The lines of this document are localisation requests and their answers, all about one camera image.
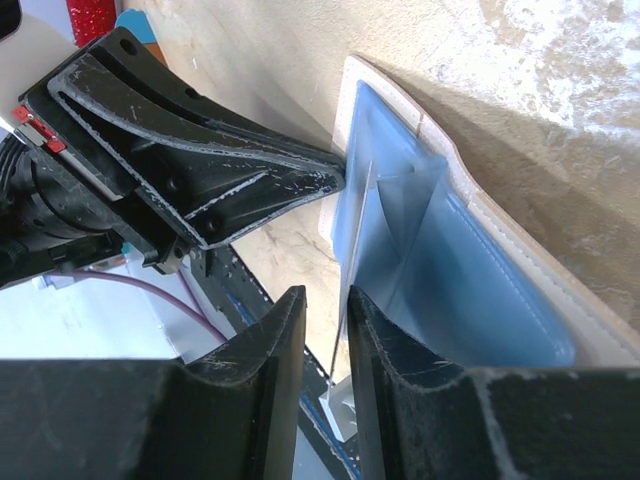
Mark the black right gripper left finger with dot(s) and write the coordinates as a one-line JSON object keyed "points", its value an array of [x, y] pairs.
{"points": [[111, 419]]}

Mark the beige card holder wallet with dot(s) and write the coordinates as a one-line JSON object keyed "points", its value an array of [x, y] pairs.
{"points": [[444, 261]]}

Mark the grey truss piece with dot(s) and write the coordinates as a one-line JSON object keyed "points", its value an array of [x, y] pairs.
{"points": [[338, 405]]}

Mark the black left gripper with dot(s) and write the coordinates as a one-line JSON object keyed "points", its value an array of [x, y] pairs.
{"points": [[112, 148]]}

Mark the black VIP card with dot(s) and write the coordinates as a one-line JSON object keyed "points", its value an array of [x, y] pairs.
{"points": [[346, 228]]}

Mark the blue and orange block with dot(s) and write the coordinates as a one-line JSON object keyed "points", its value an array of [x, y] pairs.
{"points": [[137, 23]]}

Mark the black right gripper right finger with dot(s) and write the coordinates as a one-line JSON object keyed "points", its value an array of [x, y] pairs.
{"points": [[420, 416]]}

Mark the red glitter microphone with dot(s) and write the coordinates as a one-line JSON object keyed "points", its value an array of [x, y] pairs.
{"points": [[91, 19]]}

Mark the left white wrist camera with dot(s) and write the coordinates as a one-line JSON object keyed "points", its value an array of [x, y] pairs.
{"points": [[36, 36]]}

